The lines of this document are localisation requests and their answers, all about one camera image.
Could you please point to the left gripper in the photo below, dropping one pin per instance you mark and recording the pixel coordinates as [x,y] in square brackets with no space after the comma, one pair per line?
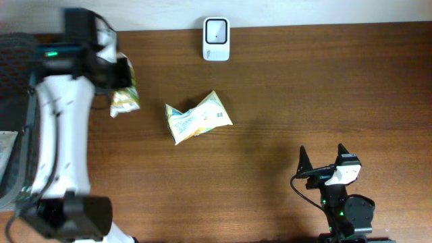
[125,78]

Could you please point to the grey plastic mesh basket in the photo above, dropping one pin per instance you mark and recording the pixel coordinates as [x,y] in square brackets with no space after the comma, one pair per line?
[19,113]

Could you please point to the large yellow white snack bag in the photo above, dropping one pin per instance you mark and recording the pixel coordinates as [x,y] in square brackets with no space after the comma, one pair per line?
[207,115]

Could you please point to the green yellow snack bar wrapper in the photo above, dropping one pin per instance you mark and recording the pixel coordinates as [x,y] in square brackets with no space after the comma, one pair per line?
[125,100]

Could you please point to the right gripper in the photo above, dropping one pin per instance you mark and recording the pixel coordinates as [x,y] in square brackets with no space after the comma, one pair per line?
[318,175]

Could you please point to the white barcode scanner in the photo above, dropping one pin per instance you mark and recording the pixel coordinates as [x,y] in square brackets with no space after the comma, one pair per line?
[216,39]

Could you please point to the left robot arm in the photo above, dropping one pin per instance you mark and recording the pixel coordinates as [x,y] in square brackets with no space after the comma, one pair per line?
[66,77]

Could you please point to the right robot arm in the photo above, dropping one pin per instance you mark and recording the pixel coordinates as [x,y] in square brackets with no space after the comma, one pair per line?
[349,216]

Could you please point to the white cosmetic tube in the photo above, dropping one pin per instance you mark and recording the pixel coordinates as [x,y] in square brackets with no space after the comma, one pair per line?
[6,145]

